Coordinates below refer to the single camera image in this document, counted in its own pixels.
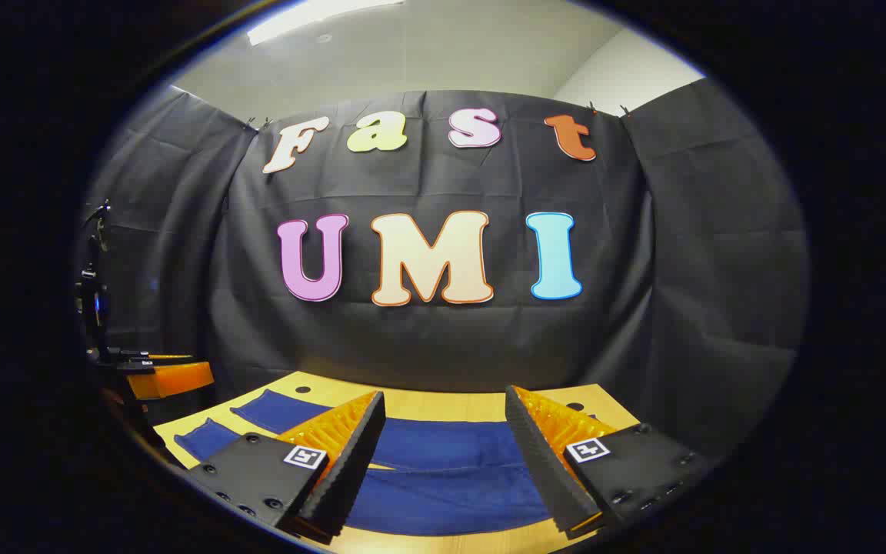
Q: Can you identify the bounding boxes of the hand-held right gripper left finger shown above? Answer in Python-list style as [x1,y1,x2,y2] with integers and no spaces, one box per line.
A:
[185,390,387,546]

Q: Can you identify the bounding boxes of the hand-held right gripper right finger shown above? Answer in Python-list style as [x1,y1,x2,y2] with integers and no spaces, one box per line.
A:
[505,385,713,539]

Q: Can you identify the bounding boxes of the blue jeans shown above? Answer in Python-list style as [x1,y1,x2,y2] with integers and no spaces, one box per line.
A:
[174,389,567,537]

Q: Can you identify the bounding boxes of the black backdrop cloth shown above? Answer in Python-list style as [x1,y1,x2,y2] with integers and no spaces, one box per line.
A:
[78,77,810,462]

